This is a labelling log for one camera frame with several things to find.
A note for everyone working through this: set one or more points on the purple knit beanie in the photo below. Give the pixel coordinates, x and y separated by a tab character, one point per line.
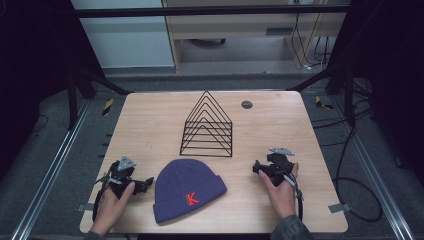
186	186

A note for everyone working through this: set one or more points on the grey table grommet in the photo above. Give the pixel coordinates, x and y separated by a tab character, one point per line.
246	104

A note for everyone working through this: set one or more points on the black metal frame bar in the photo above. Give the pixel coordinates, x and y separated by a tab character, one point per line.
206	12

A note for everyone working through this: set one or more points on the black metal stand leg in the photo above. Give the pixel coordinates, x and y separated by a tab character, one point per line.
71	96
348	96

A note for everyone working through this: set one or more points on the aluminium floor rail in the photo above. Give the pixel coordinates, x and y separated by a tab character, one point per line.
373	170
46	173

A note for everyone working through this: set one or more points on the yellow black hazard tape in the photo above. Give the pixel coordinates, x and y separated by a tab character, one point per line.
322	103
107	107

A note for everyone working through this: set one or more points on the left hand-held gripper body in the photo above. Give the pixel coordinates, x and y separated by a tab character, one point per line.
122	173

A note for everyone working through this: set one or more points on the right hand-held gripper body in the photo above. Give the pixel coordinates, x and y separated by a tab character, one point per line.
278	166

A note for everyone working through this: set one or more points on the white cabinet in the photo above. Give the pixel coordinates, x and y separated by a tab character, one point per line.
123	36

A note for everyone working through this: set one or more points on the person's left hand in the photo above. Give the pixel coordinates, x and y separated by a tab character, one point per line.
111	210

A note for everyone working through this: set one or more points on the person's right hand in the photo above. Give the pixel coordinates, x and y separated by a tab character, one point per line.
281	195

